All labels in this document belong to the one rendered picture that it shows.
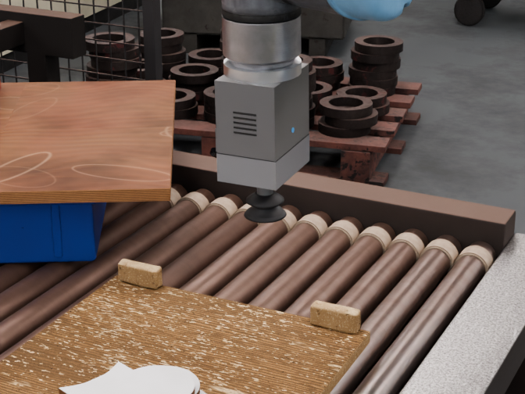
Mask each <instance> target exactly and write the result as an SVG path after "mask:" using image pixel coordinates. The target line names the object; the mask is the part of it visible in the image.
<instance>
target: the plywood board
mask: <svg viewBox="0 0 525 394"><path fill-rule="evenodd" d="M175 98H176V81H175V80H166V81H69V82H19V83H1V90H0V205H2V204H38V203H75V202H147V201H170V197H171V181H172V164H173V131H174V114H175Z"/></svg>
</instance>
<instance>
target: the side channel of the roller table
mask: <svg viewBox="0 0 525 394"><path fill-rule="evenodd" d="M171 184H180V185H182V186H183V187H184V188H185V189H186V190H187V193H190V192H196V191H197V190H199V189H201V188H204V189H207V190H209V191H210V192H211V193H213V195H214V197H215V199H218V198H220V197H224V196H225V195H228V194H233V195H236V196H238V197H239V198H240V199H241V201H242V202H243V203H244V205H245V204H247V202H246V198H247V197H248V196H249V195H251V194H252V193H254V192H256V191H257V188H256V187H250V186H245V185H240V184H231V183H227V182H222V181H217V163H216V158H215V157H211V156H203V155H198V154H194V153H189V152H180V151H176V150H173V164H172V181H171ZM273 191H274V190H273ZM275 192H277V193H279V194H281V195H282V196H283V197H284V202H283V203H282V204H281V205H280V206H281V207H282V206H286V205H291V206H294V207H296V208H297V209H298V210H299V211H300V212H301V214H302V217H304V216H305V215H308V214H311V213H312V212H314V211H317V210H319V211H323V212H325V213H327V214H328V215H329V216H330V218H331V220H332V221H333V223H334V222H336V221H338V220H341V219H342V218H344V217H354V218H356V219H358V220H359V221H360V222H361V224H362V225H363V228H364V230H365V229H366V228H368V227H372V226H373V225H374V224H375V223H380V222H381V223H386V224H388V225H390V226H391V227H392V228H393V230H394V232H395V235H396V237H397V236H398V235H400V234H401V233H404V232H405V231H406V230H408V229H411V228H415V229H418V230H420V231H422V232H423V233H424V234H425V235H426V236H427V240H428V244H429V243H430V242H432V241H433V240H435V239H437V238H438V237H439V236H441V235H451V236H453V237H454V238H456V239H457V240H458V241H459V243H460V245H461V246H462V251H463V250H464V249H465V248H466V247H468V246H470V245H471V244H472V243H474V242H479V241H481V242H486V243H488V244H489V245H491V246H492V247H493V249H494V250H495V253H496V259H497V258H498V256H499V255H500V253H501V252H502V250H503V249H504V248H505V247H506V245H507V244H508V243H509V241H510V239H511V238H512V237H513V236H514V229H515V220H516V211H515V210H511V209H506V208H501V207H497V206H489V205H484V204H479V203H475V202H466V201H461V200H457V199H448V198H444V197H439V196H434V195H426V194H421V193H416V192H408V191H403V190H398V189H394V188H385V187H381V186H376V185H371V184H363V183H359V182H354V181H346V180H341V179H336V178H332V177H323V176H319V175H314V174H305V173H301V172H297V173H295V174H294V175H293V176H292V177H291V178H290V179H288V180H287V181H286V182H285V183H284V184H283V185H281V186H280V187H279V188H278V189H277V190H276V191H275Z"/></svg>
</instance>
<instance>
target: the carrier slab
mask: <svg viewBox="0 0 525 394"><path fill-rule="evenodd" d="M310 320H311V319H310V318H308V317H302V316H299V315H294V314H291V313H285V312H280V311H277V310H271V309H267V308H263V307H259V306H253V305H249V304H245V303H239V302H235V301H231V300H228V299H221V298H217V297H214V296H210V295H203V294H200V293H196V292H189V291H186V290H182V289H178V288H172V287H168V286H164V285H161V286H160V287H158V288H157V289H153V288H146V287H142V286H138V285H133V284H131V283H127V282H125V281H121V280H119V277H118V275H116V276H115V277H114V278H112V279H111V280H110V281H108V282H107V283H105V284H104V285H103V286H102V287H100V288H99V289H97V290H96V291H95V292H93V293H92V294H90V295H89V296H88V297H87V298H86V299H84V300H82V301H81V302H80V303H78V304H77V305H76V306H75V307H73V308H72V309H71V310H69V311H68V312H66V313H65V314H63V315H62V316H61V317H60V318H58V319H57V320H56V321H54V322H53V323H51V324H50V325H49V326H48V327H46V328H45V329H43V330H42V331H40V332H39V333H38V334H36V335H35V336H34V337H33V338H31V339H30V340H29V341H27V342H25V343H24V344H23V345H22V346H21V347H19V348H18V349H16V350H15V351H14V352H12V353H11V354H9V355H8V356H7V357H6V358H4V359H3V360H1V361H0V394H59V388H62V387H67V386H72V385H79V384H82V383H85V382H88V381H90V380H92V379H95V378H97V377H99V376H102V375H104V374H105V373H107V372H108V371H110V370H111V369H112V368H113V367H114V366H115V365H116V364H117V363H118V361H119V362H120V363H122V364H124V365H126V366H127V367H129V368H130V369H132V370H135V369H137V368H140V367H147V366H153V365H165V366H174V367H181V368H183V369H186V370H188V371H190V372H192V373H193V374H195V375H196V376H197V378H198V380H199V382H200V390H202V391H203V392H205V393H206V394H330V393H331V391H332V390H333V389H334V387H335V386H336V385H337V383H338V382H339V381H340V380H341V379H342V377H343V376H344V375H345V373H346V372H347V371H348V369H349V368H350V367H351V366H352V365H353V364H354V362H355V361H356V359H357V358H358V357H359V355H360V354H361V353H362V352H363V350H364V349H365V348H366V347H367V346H368V344H369V343H370V331H366V330H362V329H360V330H358V332H357V333H356V334H354V335H353V334H349V333H345V332H341V331H335V330H332V329H329V328H324V327H321V326H317V325H313V324H311V322H310Z"/></svg>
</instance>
